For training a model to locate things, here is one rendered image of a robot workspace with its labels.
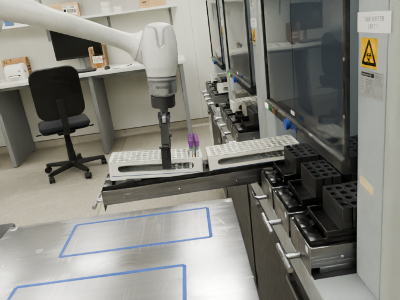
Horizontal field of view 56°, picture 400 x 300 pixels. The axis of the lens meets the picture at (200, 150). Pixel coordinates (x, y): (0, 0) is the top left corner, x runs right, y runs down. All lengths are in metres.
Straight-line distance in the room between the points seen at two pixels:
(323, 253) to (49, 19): 0.92
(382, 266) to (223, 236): 0.32
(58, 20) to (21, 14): 0.09
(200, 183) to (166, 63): 0.39
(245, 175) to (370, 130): 0.61
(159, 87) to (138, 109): 3.66
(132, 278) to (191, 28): 4.09
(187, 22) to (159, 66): 3.56
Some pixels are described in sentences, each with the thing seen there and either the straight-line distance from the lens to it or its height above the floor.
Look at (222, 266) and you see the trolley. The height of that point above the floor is 0.82.
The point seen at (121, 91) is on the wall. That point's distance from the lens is 4.78.
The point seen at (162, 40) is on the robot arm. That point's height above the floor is 1.23.
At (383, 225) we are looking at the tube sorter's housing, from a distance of 0.73.
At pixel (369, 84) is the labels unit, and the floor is 1.14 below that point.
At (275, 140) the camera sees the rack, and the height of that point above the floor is 0.86.
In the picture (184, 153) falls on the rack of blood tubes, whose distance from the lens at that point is 1.26.
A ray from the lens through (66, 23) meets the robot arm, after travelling 1.20.
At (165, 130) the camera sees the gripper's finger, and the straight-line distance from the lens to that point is 1.15.
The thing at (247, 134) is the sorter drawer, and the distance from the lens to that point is 1.61.
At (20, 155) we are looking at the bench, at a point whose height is 0.09.
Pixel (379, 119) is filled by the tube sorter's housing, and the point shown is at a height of 1.09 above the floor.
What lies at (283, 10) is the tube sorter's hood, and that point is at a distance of 1.06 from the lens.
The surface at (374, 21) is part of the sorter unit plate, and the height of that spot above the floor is 1.24.
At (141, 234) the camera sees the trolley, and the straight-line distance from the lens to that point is 0.92.
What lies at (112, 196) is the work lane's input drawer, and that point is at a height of 0.79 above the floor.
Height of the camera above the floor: 1.28
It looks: 19 degrees down
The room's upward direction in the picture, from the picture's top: 8 degrees counter-clockwise
